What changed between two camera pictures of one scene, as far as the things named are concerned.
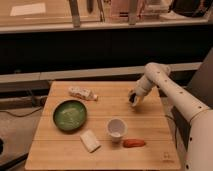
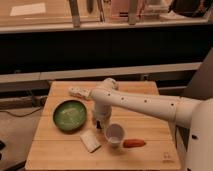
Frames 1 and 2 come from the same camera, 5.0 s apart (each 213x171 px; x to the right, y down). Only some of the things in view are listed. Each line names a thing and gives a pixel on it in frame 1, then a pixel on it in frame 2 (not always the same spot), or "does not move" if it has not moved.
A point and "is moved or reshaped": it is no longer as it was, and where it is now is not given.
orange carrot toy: [133, 142] does not move
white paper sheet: [38, 8] does not move
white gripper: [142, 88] → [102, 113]
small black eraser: [132, 97] is moved or reshaped
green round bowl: [69, 115] does not move
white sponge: [90, 141] does not move
